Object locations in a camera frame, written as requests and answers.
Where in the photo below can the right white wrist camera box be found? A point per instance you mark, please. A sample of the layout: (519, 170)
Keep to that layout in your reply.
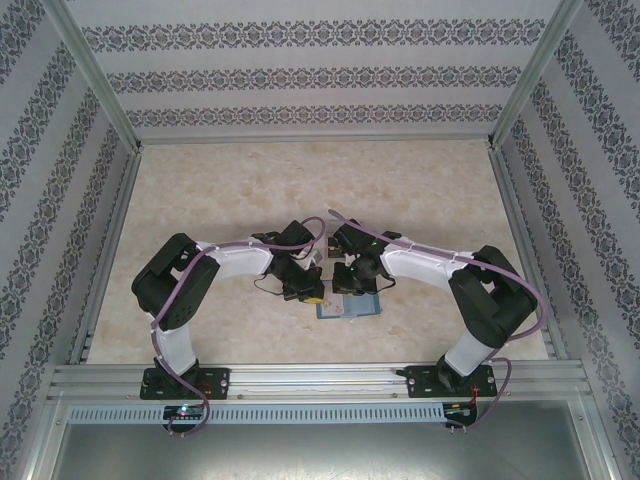
(347, 257)

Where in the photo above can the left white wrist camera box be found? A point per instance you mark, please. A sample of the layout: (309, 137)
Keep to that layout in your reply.
(314, 257)

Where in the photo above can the aluminium frame post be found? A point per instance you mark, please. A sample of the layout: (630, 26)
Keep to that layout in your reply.
(91, 70)
(536, 70)

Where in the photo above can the aluminium mounting rail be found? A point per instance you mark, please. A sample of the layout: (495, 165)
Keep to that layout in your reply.
(320, 380)

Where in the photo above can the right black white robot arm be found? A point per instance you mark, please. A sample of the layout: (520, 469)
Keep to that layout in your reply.
(420, 262)

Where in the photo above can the clear acrylic card stand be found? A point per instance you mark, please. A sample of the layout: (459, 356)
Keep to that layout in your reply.
(329, 232)

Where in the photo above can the blue card holder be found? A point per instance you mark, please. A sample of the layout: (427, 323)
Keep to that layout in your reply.
(362, 305)

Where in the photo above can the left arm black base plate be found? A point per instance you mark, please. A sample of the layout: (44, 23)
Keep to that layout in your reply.
(220, 387)

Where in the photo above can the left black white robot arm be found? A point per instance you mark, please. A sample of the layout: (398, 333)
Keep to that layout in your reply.
(240, 260)

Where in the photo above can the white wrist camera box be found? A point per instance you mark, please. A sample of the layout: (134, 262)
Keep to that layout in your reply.
(314, 257)
(347, 257)

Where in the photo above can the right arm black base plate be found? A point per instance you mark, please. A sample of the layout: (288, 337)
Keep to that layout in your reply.
(420, 385)

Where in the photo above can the aluminium side rail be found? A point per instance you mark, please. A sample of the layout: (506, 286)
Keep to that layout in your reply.
(113, 240)
(518, 225)

